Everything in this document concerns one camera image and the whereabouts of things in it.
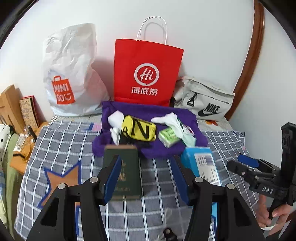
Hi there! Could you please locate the white spotted pillow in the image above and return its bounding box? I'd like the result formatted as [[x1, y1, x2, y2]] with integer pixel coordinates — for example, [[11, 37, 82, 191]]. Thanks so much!
[[0, 124, 11, 161]]

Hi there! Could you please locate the yellow pouch with black straps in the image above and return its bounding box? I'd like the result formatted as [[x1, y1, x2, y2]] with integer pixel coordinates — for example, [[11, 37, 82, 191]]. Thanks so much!
[[121, 115, 157, 142]]

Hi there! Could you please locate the grey checked bed cover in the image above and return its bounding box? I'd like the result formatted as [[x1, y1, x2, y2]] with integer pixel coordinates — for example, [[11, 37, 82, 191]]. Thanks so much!
[[14, 120, 258, 240]]

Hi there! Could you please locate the grey Nike waist bag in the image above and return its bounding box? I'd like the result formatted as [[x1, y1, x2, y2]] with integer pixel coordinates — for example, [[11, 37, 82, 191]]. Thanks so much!
[[173, 76, 235, 121]]

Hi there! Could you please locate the white Miniso plastic bag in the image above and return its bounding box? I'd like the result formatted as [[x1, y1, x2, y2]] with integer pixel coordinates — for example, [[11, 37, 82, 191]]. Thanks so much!
[[43, 23, 110, 117]]

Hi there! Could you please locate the blue tissue pack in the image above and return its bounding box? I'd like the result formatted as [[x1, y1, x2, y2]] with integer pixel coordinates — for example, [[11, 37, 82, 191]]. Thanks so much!
[[180, 146, 223, 223]]

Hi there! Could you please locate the wooden nightstand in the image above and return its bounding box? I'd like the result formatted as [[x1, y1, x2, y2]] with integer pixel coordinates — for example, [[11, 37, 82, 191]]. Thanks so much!
[[9, 127, 36, 175]]

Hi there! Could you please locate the person's right hand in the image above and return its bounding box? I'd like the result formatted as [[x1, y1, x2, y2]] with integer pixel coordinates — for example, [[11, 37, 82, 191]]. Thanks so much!
[[256, 194, 295, 231]]

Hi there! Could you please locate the wooden headboard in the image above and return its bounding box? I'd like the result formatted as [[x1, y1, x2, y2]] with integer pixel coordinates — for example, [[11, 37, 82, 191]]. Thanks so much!
[[0, 85, 25, 133]]

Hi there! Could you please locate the red Haidilao paper bag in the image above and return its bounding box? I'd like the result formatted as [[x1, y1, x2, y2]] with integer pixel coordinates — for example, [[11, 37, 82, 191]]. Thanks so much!
[[113, 26, 184, 106]]

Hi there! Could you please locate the dark green tea tin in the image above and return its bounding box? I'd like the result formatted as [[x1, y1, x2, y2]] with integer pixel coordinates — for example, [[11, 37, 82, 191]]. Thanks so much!
[[103, 145, 142, 200]]

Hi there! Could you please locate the brown star mat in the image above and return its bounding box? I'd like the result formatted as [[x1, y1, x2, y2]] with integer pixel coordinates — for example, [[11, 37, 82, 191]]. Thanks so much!
[[38, 160, 81, 209]]

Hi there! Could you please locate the white printed sock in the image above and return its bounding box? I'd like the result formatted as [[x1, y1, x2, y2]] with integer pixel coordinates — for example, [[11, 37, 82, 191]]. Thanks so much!
[[178, 120, 196, 147]]

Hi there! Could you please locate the purple plush towel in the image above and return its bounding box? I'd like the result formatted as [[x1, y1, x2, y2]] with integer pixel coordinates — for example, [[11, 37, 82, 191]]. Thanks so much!
[[92, 101, 208, 159]]

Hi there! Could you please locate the green tissue packet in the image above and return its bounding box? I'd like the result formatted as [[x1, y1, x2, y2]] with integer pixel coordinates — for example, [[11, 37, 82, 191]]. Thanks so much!
[[158, 128, 180, 148]]

